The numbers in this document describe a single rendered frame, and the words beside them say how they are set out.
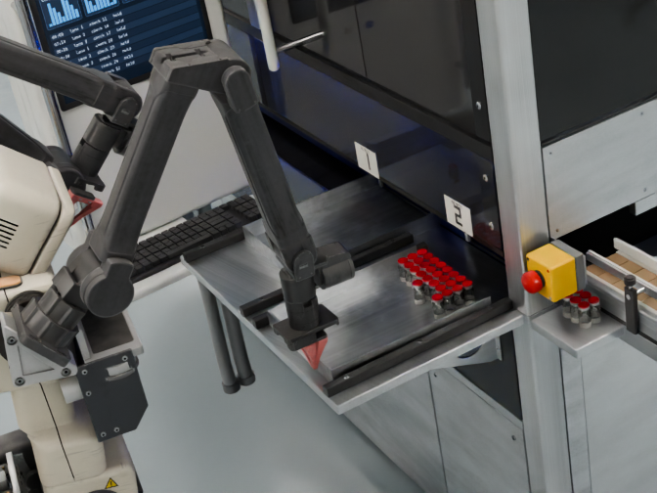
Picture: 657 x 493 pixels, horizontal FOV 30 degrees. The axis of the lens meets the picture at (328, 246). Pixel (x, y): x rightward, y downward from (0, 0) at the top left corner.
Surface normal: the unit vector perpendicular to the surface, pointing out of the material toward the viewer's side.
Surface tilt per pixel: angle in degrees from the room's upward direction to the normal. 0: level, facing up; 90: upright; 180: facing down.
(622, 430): 90
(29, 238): 90
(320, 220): 0
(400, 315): 0
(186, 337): 0
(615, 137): 90
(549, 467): 90
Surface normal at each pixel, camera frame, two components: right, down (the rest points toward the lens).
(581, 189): 0.48, 0.36
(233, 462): -0.17, -0.85
